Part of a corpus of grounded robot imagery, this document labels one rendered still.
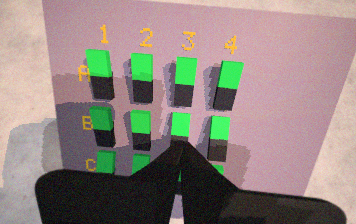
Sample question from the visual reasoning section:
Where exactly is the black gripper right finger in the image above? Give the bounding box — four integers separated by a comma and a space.
180, 141, 347, 224

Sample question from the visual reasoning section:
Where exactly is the pinkish-mauve switch panel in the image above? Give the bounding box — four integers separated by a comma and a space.
42, 0, 356, 197

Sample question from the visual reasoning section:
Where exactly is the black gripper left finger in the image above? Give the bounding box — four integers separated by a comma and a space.
35, 140, 183, 224

